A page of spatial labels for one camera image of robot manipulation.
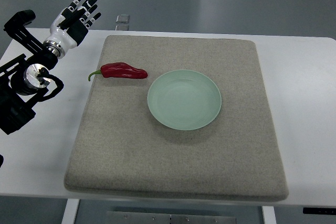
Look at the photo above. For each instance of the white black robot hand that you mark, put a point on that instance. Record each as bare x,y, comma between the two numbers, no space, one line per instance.
71,26

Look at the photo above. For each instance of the red pepper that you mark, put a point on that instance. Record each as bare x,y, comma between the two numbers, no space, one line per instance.
119,70

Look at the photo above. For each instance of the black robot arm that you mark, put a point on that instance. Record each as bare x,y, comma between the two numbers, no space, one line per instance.
25,81

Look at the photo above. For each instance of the light green plate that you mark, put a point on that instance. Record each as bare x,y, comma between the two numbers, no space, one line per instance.
184,100

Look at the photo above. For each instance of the beige fabric mat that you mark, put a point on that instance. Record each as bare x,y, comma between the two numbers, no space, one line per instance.
122,149

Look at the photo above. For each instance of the white table leg left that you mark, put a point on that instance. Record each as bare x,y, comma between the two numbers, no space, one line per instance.
70,212

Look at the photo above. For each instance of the white table leg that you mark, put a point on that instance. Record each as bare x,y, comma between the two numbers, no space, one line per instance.
70,212
268,214

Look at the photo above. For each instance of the white table leg right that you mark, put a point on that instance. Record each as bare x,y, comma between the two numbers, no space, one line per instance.
268,214

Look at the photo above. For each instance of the black table control panel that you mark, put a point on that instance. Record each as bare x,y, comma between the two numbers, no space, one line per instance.
319,211

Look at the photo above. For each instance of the metal base plate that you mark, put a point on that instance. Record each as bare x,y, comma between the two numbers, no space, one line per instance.
119,217

